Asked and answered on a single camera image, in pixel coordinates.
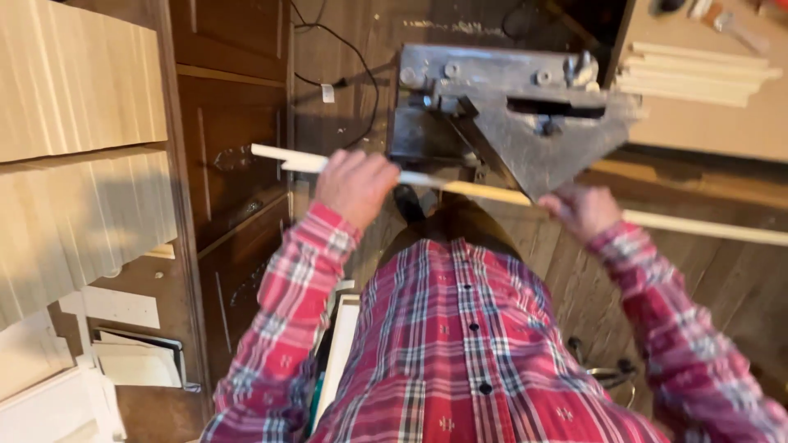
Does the white boards pile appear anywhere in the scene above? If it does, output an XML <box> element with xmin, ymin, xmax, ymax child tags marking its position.
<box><xmin>0</xmin><ymin>286</ymin><xmax>186</xmax><ymax>443</ymax></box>

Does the pale wooden workbench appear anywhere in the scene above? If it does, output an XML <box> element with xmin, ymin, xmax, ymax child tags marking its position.
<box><xmin>606</xmin><ymin>0</ymin><xmax>788</xmax><ymax>164</ymax></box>

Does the stack of pale wooden strips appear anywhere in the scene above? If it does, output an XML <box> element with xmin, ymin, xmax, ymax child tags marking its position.
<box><xmin>616</xmin><ymin>41</ymin><xmax>784</xmax><ymax>109</ymax></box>

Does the long pale wooden moulding strip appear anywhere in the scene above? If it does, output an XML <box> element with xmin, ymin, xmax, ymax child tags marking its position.
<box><xmin>250</xmin><ymin>143</ymin><xmax>788</xmax><ymax>248</ymax></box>

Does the person's right hand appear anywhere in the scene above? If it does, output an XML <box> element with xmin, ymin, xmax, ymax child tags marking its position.
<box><xmin>537</xmin><ymin>183</ymin><xmax>624</xmax><ymax>245</ymax></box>

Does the black shoe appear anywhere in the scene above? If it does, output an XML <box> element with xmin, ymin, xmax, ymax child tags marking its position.
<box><xmin>394</xmin><ymin>183</ymin><xmax>427</xmax><ymax>225</ymax></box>

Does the black metal stool frame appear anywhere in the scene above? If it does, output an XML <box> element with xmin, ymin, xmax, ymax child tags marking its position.
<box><xmin>566</xmin><ymin>335</ymin><xmax>638</xmax><ymax>408</ymax></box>

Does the brown wooden cabinet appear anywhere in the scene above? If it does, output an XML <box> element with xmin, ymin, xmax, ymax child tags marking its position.
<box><xmin>148</xmin><ymin>0</ymin><xmax>295</xmax><ymax>395</ymax></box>

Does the red plaid shirt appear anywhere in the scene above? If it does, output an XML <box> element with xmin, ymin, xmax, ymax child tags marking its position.
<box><xmin>308</xmin><ymin>237</ymin><xmax>672</xmax><ymax>443</ymax></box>

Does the black power cable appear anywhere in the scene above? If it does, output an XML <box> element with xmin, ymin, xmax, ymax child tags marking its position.
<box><xmin>288</xmin><ymin>0</ymin><xmax>383</xmax><ymax>148</ymax></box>

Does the grey metal mitre cutting machine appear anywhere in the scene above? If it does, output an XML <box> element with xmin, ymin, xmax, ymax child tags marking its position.
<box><xmin>387</xmin><ymin>43</ymin><xmax>644</xmax><ymax>203</ymax></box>

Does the white framed board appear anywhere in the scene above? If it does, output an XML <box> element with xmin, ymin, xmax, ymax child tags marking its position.
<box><xmin>308</xmin><ymin>280</ymin><xmax>362</xmax><ymax>434</ymax></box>

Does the stack of pale wooden panels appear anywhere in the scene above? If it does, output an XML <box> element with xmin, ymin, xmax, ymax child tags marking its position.
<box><xmin>0</xmin><ymin>0</ymin><xmax>179</xmax><ymax>333</ymax></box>

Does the person's left hand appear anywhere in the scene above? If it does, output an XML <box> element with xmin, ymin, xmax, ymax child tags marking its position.
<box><xmin>314</xmin><ymin>148</ymin><xmax>401</xmax><ymax>231</ymax></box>

